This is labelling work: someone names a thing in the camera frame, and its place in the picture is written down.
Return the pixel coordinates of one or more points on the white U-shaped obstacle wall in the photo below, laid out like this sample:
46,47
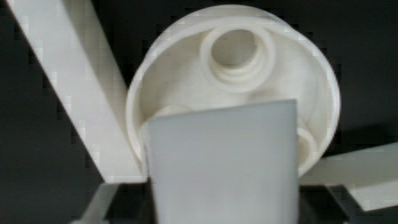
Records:
64,34

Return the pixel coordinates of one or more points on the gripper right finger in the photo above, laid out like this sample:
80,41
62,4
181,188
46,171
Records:
327,206

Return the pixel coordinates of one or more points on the white stool leg with tags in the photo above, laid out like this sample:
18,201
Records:
222,165

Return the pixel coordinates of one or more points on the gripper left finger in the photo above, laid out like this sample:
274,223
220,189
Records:
121,205

